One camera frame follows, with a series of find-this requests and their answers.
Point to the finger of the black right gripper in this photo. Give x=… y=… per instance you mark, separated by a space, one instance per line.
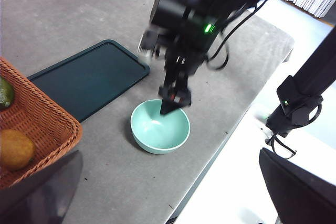
x=166 y=108

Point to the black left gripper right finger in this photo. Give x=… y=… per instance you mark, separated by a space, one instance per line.
x=302 y=195

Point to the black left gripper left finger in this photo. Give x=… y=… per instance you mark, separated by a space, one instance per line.
x=34 y=200

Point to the teal ceramic bowl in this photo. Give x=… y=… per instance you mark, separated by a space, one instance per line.
x=162 y=134

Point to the orange-yellow kiwi fruit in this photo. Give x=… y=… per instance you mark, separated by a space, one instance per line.
x=15 y=150

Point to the brown wicker basket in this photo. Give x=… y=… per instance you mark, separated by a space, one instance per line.
x=39 y=119

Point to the dark green rectangular tray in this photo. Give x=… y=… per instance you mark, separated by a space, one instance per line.
x=86 y=77

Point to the green avocado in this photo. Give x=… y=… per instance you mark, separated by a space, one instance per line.
x=5 y=95

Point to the grey ribbed panel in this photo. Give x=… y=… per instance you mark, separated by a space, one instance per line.
x=309 y=1

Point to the pale grey right camera box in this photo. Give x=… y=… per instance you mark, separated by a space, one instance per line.
x=148 y=44

